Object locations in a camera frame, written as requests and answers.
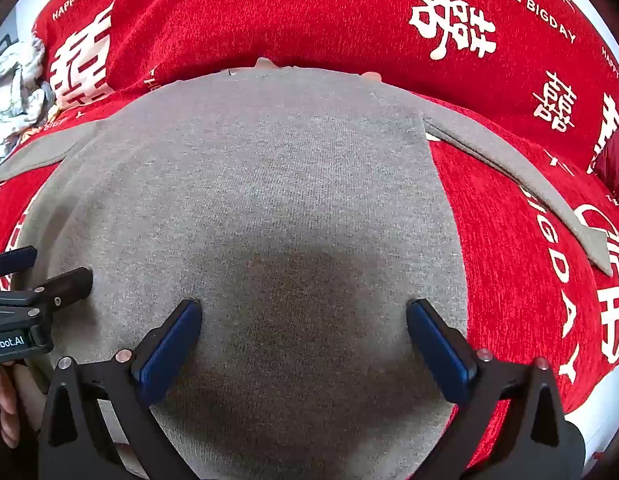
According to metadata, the white patterned cloth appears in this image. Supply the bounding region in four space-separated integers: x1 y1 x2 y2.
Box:
0 35 53 161

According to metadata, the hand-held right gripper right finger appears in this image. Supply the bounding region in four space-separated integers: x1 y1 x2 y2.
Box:
406 299 586 480

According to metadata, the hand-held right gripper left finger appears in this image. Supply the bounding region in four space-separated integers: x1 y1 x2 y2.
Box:
38 299 204 480

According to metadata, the dark red padded cloth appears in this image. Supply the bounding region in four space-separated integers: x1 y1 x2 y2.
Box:
588 114 619 196

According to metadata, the grey knit garment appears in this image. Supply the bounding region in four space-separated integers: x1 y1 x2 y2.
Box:
0 57 615 480

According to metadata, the red printed blanket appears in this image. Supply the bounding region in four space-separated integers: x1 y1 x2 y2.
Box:
0 0 619 468

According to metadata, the person's left hand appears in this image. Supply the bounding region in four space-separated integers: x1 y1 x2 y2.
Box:
0 361 48 450

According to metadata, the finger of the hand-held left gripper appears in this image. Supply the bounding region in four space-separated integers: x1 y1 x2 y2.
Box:
34 267 94 312
0 245 39 277

